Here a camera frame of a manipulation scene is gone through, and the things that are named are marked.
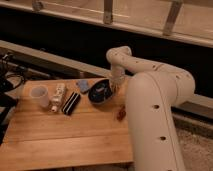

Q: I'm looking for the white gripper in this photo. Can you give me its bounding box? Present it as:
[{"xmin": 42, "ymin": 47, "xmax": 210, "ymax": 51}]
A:
[{"xmin": 110, "ymin": 66, "xmax": 125, "ymax": 90}]

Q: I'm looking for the dark ceramic bowl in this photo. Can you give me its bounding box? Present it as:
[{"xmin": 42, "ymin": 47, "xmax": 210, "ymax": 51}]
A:
[{"xmin": 88, "ymin": 79, "xmax": 113, "ymax": 104}]

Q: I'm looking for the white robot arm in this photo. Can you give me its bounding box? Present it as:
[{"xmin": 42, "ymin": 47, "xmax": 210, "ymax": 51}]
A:
[{"xmin": 106, "ymin": 46, "xmax": 195, "ymax": 171}]

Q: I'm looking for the red brown small object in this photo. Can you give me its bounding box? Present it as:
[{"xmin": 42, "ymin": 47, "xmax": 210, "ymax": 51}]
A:
[{"xmin": 116, "ymin": 106, "xmax": 126, "ymax": 121}]

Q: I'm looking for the black striped box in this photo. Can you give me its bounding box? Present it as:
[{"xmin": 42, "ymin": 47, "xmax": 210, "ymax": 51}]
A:
[{"xmin": 62, "ymin": 92, "xmax": 81, "ymax": 115}]

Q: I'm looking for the white tube bottle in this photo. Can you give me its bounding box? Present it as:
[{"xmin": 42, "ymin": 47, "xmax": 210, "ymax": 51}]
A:
[{"xmin": 51, "ymin": 83, "xmax": 67, "ymax": 112}]

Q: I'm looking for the wooden board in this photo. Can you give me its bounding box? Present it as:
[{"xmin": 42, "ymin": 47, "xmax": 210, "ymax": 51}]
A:
[{"xmin": 0, "ymin": 81, "xmax": 132, "ymax": 170}]

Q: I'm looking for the translucent plastic cup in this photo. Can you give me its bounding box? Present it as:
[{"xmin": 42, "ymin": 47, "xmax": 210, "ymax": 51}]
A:
[{"xmin": 30, "ymin": 85, "xmax": 50, "ymax": 108}]

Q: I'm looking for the round metal knob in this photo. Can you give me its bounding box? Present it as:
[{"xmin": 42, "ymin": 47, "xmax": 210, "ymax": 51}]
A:
[{"xmin": 32, "ymin": 0, "xmax": 43, "ymax": 11}]

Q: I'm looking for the metal bracket centre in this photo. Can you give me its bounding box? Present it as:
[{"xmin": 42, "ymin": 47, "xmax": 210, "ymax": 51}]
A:
[{"xmin": 103, "ymin": 0, "xmax": 113, "ymax": 24}]

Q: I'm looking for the metal bracket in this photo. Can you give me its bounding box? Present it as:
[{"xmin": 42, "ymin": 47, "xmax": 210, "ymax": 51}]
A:
[
  {"xmin": 163, "ymin": 0, "xmax": 183, "ymax": 36},
  {"xmin": 103, "ymin": 0, "xmax": 113, "ymax": 24}
]

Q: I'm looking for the metal bracket right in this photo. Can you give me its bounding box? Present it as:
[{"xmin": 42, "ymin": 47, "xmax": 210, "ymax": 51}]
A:
[{"xmin": 163, "ymin": 0, "xmax": 183, "ymax": 36}]

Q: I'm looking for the black cables and equipment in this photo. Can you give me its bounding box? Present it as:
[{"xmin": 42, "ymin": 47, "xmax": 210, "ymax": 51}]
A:
[{"xmin": 0, "ymin": 52, "xmax": 29, "ymax": 144}]

